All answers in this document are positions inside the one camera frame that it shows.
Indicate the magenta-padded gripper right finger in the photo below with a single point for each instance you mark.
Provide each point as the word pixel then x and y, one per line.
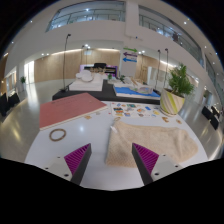
pixel 146 160

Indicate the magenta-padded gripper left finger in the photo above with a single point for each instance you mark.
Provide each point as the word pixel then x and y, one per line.
pixel 77 160

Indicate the beige towel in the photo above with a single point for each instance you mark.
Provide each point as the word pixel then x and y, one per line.
pixel 150 140

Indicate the salmon pink flat board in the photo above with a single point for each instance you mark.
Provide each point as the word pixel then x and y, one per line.
pixel 66 110

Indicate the colourful picture card sheet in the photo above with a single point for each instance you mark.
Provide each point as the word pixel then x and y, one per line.
pixel 133 110

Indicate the potted plant in striped pot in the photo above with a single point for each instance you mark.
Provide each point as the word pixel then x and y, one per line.
pixel 170 103

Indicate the white model with beige ramps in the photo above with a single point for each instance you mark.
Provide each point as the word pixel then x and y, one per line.
pixel 143 89

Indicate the blue model base board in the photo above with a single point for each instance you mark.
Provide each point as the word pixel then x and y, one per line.
pixel 125 91

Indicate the black low display table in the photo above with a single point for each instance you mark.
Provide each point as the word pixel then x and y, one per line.
pixel 106 91

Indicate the white architectural model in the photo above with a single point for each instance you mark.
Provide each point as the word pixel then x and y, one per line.
pixel 86 85

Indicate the black chair group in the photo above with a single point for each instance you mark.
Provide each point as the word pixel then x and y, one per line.
pixel 210 116
pixel 6 103

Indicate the distant green potted plant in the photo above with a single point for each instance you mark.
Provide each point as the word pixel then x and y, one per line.
pixel 22 80

